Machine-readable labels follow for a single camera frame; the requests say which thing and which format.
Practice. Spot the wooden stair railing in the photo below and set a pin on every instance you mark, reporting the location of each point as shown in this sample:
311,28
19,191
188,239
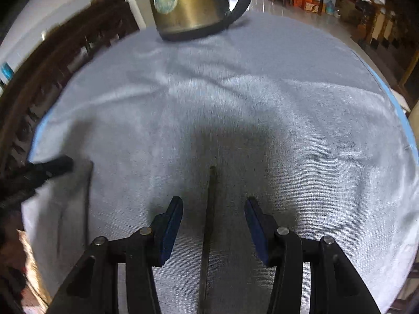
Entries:
376,13

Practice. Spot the white chest freezer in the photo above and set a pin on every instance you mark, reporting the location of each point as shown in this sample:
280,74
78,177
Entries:
139,3

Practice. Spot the light blue table cover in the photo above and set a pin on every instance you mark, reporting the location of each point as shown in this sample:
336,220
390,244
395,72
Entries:
38,139

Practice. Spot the grey tablecloth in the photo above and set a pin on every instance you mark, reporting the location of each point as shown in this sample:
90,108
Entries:
262,104

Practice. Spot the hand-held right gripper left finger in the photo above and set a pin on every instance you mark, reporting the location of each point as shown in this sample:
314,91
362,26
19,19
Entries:
171,232

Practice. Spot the gold electric kettle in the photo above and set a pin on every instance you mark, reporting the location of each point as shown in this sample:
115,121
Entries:
186,6

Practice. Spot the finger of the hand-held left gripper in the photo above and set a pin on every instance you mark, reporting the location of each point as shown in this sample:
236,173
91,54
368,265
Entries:
54,166

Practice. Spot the dark metal chopstick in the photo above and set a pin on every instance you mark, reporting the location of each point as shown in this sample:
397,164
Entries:
208,235

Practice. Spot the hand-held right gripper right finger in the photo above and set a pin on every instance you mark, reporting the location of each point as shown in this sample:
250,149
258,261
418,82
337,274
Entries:
258,232

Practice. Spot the carved dark wooden sideboard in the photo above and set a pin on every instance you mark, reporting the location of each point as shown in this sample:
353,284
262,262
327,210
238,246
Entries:
65,59

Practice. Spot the teal bottle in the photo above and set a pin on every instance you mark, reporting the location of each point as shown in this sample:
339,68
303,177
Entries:
6,73

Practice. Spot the clear water bottle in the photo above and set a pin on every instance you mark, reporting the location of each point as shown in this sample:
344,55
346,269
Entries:
331,8

